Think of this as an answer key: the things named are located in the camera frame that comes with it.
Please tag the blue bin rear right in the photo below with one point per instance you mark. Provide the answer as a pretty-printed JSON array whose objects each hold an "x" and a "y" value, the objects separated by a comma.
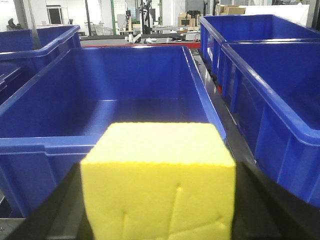
[{"x": 220, "y": 29}]

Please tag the blue bin front right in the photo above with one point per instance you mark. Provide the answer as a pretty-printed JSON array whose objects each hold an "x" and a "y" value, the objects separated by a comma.
[{"x": 272, "y": 90}]

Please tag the yellow foam block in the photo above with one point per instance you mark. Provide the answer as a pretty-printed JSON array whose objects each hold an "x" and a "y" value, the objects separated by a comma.
[{"x": 159, "y": 181}]

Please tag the large blue bin centre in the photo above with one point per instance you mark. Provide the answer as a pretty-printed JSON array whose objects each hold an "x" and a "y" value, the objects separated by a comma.
[{"x": 55, "y": 119}]

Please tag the blue bin rear left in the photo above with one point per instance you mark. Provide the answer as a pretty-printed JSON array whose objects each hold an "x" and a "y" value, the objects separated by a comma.
[{"x": 20, "y": 61}]

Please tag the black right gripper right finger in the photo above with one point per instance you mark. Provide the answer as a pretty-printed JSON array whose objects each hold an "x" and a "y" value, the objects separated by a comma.
[{"x": 266, "y": 211}]

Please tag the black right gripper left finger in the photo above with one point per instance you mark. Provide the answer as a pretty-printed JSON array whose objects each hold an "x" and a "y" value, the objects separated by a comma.
[{"x": 61, "y": 216}]

